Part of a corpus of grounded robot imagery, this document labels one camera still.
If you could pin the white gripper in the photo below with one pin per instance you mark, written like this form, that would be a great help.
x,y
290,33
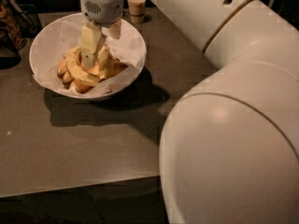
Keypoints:
x,y
103,9

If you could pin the yellow banana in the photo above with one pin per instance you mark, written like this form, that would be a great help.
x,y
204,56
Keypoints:
x,y
75,69
106,61

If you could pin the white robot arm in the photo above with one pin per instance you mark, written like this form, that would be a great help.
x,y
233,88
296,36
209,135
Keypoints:
x,y
229,148

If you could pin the white bowl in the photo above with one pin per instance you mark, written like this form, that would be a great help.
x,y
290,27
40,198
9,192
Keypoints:
x,y
49,44

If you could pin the plastic cup with drink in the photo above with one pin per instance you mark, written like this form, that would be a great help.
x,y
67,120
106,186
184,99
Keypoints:
x,y
137,10

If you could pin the orange bananas underneath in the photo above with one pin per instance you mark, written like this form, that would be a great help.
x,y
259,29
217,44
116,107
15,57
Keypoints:
x,y
78,86

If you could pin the patterned brown container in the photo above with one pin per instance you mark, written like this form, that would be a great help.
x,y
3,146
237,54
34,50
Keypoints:
x,y
9,23

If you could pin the black wire basket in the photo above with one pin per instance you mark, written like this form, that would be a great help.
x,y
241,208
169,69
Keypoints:
x,y
27,18

